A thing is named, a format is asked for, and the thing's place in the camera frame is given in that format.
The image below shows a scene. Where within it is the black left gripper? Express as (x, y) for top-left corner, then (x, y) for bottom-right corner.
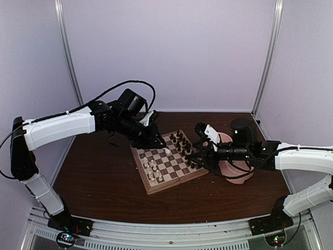
(117, 113), (167, 149)

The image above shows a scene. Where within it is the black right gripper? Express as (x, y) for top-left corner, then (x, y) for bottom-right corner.
(187, 139), (251, 170)

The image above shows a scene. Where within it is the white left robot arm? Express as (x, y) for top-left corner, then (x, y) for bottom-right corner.
(10, 89), (166, 231)

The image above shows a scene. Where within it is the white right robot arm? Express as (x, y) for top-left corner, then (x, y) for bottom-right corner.
(186, 118), (332, 230)

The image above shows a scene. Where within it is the dark chess pieces row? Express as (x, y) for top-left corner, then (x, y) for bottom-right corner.
(167, 130), (198, 169)

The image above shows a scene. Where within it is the wooden chess board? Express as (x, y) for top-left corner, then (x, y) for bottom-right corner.
(131, 131), (208, 195)

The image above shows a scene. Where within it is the right circuit board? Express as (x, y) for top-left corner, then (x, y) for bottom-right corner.
(265, 233), (286, 247)

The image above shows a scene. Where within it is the circuit board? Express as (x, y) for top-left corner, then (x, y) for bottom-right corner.
(265, 233), (286, 247)
(56, 232), (78, 248)

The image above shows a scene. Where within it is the left circuit board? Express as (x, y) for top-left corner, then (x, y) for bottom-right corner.
(56, 232), (78, 248)

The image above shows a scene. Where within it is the pink double pet bowl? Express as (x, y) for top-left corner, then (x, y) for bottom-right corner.
(215, 132), (254, 185)

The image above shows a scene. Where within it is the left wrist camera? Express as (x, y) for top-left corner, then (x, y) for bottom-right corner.
(139, 110), (159, 127)

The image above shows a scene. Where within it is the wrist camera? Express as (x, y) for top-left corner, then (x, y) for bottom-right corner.
(139, 110), (159, 127)
(195, 122), (222, 152)

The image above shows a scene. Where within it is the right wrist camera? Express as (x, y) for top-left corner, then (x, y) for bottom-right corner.
(195, 122), (222, 152)

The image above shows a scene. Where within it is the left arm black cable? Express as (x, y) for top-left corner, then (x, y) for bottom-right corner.
(0, 79), (157, 180)

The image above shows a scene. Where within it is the left aluminium frame post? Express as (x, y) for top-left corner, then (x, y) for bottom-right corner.
(54, 0), (87, 119)

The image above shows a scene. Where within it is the aluminium frame post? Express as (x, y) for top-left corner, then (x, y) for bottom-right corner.
(251, 0), (284, 117)
(54, 0), (87, 119)

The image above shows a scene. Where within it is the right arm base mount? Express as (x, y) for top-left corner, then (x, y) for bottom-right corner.
(249, 215), (293, 235)

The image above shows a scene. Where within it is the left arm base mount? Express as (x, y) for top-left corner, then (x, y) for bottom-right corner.
(47, 217), (93, 236)

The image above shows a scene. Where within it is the aluminium front rail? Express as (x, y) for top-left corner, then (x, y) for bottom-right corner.
(19, 206), (324, 249)

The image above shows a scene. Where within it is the right aluminium frame post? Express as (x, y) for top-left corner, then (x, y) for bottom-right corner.
(251, 0), (284, 117)

